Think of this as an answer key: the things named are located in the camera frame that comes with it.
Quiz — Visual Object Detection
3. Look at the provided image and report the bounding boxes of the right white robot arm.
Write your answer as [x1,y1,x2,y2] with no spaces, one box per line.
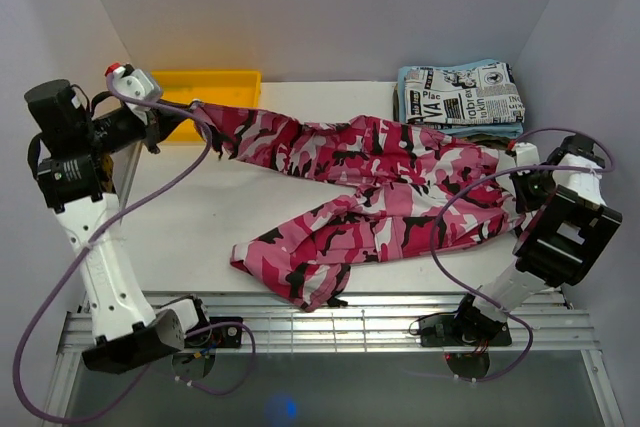
[451,147,622,344]

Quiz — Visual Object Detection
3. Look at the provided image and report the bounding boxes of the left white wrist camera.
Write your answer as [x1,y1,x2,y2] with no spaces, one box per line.
[105,63,163,125]

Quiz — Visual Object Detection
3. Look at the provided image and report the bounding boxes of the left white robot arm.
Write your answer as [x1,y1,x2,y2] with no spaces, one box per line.
[24,79,212,374]

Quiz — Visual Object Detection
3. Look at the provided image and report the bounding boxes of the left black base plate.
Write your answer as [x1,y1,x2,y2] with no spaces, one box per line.
[185,317,243,350]

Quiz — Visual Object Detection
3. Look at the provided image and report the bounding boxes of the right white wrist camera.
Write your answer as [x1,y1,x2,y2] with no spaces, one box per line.
[496,142,540,172]

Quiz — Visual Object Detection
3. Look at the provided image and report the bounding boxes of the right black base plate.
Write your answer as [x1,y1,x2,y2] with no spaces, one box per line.
[418,313,512,348]

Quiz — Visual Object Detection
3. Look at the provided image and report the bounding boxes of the pink camouflage trousers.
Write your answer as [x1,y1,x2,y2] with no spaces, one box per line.
[196,104,525,312]

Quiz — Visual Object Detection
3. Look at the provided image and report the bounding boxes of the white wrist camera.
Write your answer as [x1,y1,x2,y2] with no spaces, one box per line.
[105,63,163,125]
[496,142,540,172]

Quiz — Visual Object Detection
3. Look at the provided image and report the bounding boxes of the yellow plastic tray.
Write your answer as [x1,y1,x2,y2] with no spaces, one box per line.
[149,70,263,143]

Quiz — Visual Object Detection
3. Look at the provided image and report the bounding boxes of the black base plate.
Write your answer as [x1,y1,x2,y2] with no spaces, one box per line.
[185,317,243,350]
[418,313,512,348]

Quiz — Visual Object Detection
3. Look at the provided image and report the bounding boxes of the aluminium rail frame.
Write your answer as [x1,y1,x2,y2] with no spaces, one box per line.
[42,139,624,427]

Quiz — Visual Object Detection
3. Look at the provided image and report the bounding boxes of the newspaper print folded trousers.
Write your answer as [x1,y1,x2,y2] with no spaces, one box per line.
[393,59,525,139]

